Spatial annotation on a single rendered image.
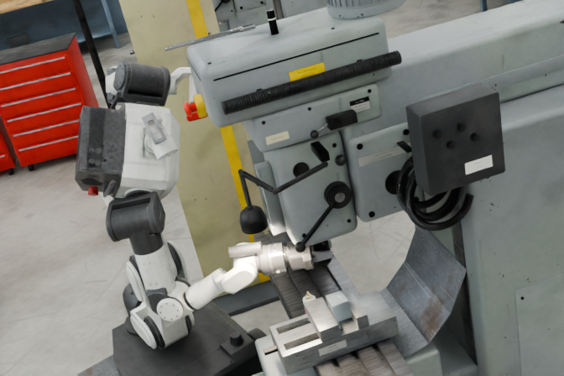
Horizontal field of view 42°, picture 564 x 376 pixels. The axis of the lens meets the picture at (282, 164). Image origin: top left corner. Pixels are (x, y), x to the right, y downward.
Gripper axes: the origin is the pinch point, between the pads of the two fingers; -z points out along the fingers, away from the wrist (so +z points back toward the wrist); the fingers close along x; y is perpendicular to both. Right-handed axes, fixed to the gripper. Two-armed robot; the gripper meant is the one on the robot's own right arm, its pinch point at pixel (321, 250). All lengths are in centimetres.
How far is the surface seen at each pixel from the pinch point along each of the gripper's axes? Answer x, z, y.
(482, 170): -27, -42, -31
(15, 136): 399, 260, 86
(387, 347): -13.9, -13.4, 27.2
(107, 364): 70, 106, 83
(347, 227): -8.0, -8.7, -10.8
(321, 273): 28.6, 3.6, 27.2
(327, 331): -15.1, 2.3, 17.0
